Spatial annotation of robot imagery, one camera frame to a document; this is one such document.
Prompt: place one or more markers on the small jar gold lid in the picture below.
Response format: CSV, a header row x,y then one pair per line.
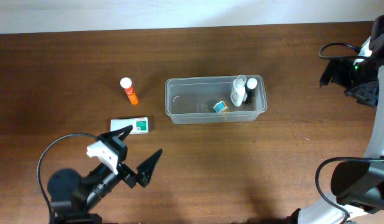
x,y
221,107

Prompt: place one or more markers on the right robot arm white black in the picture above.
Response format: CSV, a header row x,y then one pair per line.
x,y
353,186

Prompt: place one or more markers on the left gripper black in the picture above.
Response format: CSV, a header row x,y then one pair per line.
x,y
126,170

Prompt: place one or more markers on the orange tablet tube white cap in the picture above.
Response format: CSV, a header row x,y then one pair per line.
x,y
127,84

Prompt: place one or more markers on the white green medicine box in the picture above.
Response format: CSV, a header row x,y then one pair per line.
x,y
140,125

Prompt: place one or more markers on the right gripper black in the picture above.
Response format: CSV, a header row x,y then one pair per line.
x,y
340,73

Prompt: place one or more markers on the dark bottle white cap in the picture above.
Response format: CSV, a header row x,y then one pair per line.
x,y
250,87

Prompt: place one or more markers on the white spray bottle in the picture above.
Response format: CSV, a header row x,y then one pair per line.
x,y
238,90

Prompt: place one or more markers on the clear plastic container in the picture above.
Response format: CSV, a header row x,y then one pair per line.
x,y
191,100

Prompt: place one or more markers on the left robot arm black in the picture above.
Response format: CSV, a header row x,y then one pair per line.
x,y
70,197

